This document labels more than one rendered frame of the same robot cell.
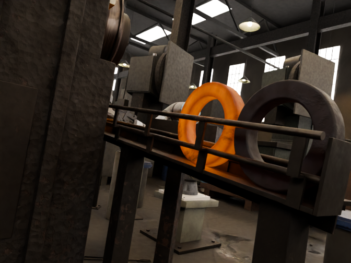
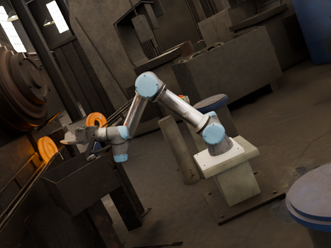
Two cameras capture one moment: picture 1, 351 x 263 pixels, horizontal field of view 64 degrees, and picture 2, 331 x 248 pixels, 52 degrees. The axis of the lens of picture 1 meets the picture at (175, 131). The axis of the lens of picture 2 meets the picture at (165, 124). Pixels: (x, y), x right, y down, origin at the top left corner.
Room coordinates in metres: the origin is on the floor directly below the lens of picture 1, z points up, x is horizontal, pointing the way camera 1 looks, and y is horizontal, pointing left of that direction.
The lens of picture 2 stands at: (0.42, -1.22, 0.99)
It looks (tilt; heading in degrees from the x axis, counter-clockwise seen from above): 12 degrees down; 42
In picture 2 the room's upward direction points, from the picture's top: 24 degrees counter-clockwise
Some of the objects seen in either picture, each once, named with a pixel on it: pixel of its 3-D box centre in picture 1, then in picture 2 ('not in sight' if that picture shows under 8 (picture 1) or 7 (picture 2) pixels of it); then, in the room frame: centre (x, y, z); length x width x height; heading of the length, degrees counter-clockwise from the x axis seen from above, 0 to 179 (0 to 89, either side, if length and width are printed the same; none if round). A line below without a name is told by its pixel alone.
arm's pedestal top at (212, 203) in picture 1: (186, 198); (223, 155); (1.96, -0.14, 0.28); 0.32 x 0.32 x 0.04; 42
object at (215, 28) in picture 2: not in sight; (234, 43); (5.74, 1.41, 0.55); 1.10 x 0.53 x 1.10; 56
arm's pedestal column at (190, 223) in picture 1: (183, 220); (233, 177); (1.96, -0.14, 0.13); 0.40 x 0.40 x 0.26; 42
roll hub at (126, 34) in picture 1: (114, 39); (32, 78); (1.41, 0.38, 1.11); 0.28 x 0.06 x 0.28; 36
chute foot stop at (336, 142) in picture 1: (335, 178); not in sight; (0.40, -0.23, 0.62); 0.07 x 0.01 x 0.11; 126
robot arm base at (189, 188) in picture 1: (187, 185); (217, 141); (1.96, -0.14, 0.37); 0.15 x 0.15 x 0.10
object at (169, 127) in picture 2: (118, 184); (179, 149); (2.21, 0.38, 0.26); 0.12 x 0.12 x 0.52
